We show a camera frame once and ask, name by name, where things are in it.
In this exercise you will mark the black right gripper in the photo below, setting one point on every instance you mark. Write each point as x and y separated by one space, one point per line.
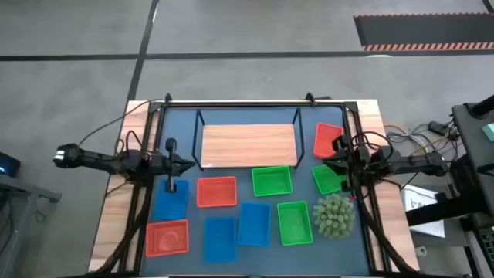
350 166

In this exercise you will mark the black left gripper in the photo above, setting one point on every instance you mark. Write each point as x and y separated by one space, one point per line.
162 165

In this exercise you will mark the green plastic basket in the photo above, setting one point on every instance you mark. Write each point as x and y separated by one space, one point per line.
328 185
295 223
272 181

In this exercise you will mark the orange-red plastic basket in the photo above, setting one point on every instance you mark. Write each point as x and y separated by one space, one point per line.
167 238
217 192
322 139

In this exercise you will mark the blue plastic basket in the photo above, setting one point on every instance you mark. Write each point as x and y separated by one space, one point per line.
171 204
220 239
254 224

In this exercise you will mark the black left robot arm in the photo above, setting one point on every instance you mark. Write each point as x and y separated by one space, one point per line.
96 158

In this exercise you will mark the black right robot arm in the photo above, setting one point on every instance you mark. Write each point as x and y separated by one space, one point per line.
417 164

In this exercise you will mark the small red clip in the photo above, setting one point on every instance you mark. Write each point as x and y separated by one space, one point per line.
351 199

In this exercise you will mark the pale green succulent ball plant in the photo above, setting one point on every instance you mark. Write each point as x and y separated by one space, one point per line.
333 216

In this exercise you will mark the white printed paper sheet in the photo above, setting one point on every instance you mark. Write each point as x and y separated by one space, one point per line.
415 197

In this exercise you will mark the black power adapter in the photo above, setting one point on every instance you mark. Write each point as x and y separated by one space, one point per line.
438 127

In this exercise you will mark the blue-grey table mat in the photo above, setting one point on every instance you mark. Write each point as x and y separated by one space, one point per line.
254 263

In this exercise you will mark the black equipment stand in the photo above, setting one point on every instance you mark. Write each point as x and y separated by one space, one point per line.
474 154

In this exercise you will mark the teal box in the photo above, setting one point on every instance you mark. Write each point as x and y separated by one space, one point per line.
489 132

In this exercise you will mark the black hazard-striped floor mat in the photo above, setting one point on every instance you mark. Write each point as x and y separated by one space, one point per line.
424 31

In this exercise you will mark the backlit keyboard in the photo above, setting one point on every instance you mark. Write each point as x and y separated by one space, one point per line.
488 247

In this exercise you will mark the black device with blue light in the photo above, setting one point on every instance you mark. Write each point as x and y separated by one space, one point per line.
9 162

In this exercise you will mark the black metal rig frame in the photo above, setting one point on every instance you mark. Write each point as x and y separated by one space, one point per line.
251 104

